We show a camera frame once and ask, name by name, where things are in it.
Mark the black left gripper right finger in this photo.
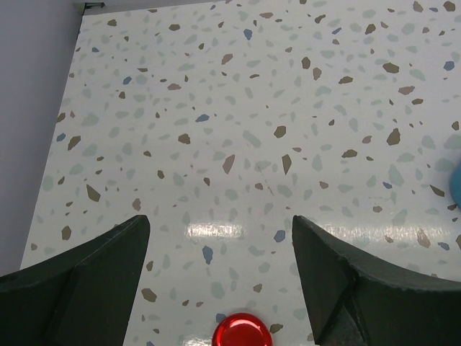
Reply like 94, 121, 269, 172
292, 216, 460, 345

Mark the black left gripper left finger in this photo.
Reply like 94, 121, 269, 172
1, 215, 151, 345

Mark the red jar lid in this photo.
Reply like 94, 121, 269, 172
212, 312, 274, 346

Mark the blue oval candy tray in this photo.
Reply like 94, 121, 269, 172
449, 161, 461, 207

